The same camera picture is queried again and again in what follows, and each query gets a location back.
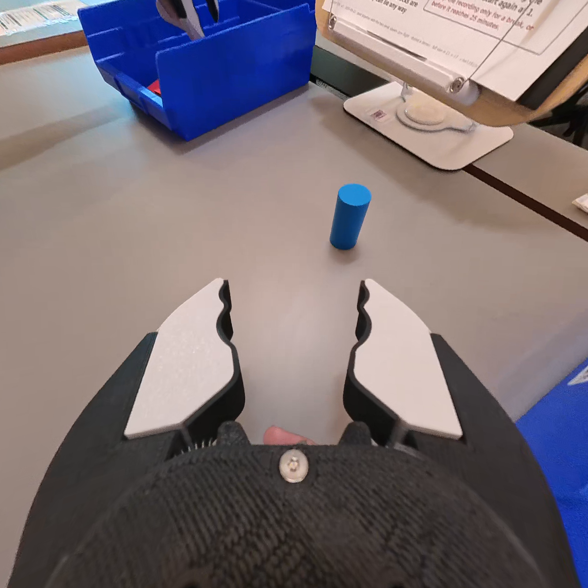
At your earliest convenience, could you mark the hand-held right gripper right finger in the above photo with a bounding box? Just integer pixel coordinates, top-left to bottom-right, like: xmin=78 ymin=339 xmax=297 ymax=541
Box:
xmin=343 ymin=279 xmax=463 ymax=448

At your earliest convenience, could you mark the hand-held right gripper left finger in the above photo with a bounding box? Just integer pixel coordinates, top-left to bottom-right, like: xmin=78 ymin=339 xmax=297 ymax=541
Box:
xmin=124 ymin=278 xmax=245 ymax=439

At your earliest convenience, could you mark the blue plastic storage bin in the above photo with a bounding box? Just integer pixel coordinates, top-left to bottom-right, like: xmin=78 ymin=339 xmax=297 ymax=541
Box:
xmin=77 ymin=0 xmax=316 ymax=141
xmin=514 ymin=358 xmax=588 ymax=588

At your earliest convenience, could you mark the blue wooden cylinder block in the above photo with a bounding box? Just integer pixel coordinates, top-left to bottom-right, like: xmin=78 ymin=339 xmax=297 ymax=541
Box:
xmin=329 ymin=184 xmax=372 ymax=251

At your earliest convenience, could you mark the person's right hand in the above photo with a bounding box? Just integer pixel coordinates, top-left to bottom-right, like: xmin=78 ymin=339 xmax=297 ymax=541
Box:
xmin=264 ymin=426 xmax=315 ymax=446

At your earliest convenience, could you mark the white label sheet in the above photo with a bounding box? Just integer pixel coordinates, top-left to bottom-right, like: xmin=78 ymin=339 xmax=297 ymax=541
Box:
xmin=0 ymin=2 xmax=81 ymax=37

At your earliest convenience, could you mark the printed instruction sheet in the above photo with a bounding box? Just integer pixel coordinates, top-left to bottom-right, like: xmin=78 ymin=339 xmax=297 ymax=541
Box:
xmin=322 ymin=0 xmax=588 ymax=102

